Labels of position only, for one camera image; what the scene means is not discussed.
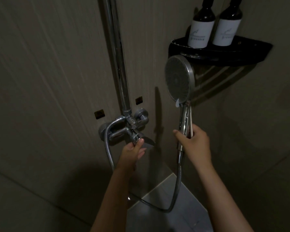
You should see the person's right hand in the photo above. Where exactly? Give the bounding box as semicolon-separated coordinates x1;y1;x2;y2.
173;124;213;168

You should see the person's left hand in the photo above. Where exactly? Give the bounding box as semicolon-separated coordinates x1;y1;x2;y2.
116;138;147;172

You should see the chrome shower mixer faucet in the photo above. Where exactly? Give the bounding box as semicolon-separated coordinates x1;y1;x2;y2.
98;108;156;149

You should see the white toothbrush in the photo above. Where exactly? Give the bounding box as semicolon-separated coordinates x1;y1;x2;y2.
186;106;193;139

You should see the silver flexible shower hose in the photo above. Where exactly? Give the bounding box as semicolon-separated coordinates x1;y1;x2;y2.
104;117;185;214

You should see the round chrome shower head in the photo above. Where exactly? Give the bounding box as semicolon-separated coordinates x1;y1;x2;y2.
165;55;196;152

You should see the person's left forearm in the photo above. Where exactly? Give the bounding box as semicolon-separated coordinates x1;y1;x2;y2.
91;166;137;232

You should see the person's right forearm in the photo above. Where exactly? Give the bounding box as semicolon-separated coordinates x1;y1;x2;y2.
196;161;254;232

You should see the black corner shelf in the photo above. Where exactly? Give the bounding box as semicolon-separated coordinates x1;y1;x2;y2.
168;35;274;68

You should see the dark pump bottle white label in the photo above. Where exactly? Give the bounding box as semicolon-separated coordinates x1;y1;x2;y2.
212;0;243;47
187;0;216;49

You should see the chrome shower riser rail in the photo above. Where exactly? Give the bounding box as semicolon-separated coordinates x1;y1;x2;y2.
102;0;132;114

